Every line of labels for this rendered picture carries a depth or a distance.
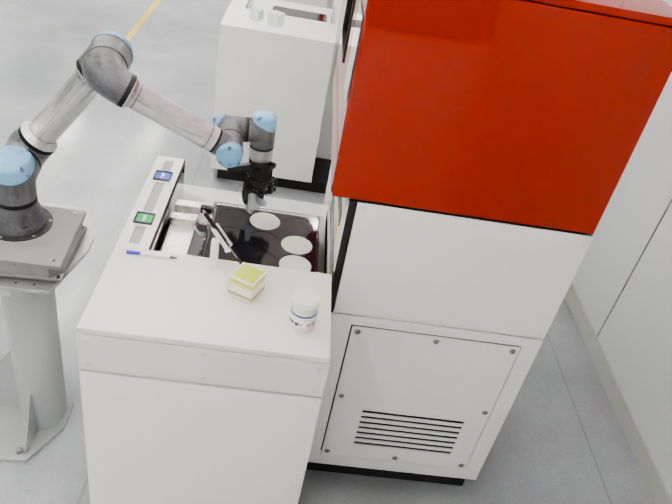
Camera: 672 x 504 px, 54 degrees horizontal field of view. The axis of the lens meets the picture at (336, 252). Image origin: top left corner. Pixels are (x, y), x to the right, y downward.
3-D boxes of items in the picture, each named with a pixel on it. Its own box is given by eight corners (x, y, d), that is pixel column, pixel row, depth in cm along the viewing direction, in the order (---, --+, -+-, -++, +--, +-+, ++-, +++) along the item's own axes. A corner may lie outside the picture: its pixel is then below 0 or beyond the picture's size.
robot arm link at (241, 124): (211, 126, 192) (249, 129, 194) (213, 108, 201) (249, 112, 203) (210, 149, 197) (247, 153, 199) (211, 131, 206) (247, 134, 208)
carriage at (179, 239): (200, 215, 225) (201, 208, 223) (180, 281, 195) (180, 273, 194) (177, 211, 224) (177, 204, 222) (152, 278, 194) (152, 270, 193)
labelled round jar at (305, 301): (315, 316, 176) (320, 289, 170) (314, 334, 170) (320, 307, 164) (288, 313, 175) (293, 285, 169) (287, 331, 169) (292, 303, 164)
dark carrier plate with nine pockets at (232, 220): (317, 220, 227) (317, 218, 226) (314, 282, 199) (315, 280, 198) (217, 205, 223) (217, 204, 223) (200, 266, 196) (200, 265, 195)
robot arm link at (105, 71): (86, 55, 164) (252, 150, 186) (94, 38, 173) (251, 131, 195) (66, 91, 170) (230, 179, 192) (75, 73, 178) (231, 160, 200)
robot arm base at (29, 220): (-19, 232, 193) (-24, 204, 187) (5, 203, 205) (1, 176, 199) (33, 241, 194) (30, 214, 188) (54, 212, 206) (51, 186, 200)
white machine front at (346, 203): (334, 179, 266) (351, 86, 243) (332, 312, 200) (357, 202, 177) (326, 178, 266) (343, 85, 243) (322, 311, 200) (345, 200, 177)
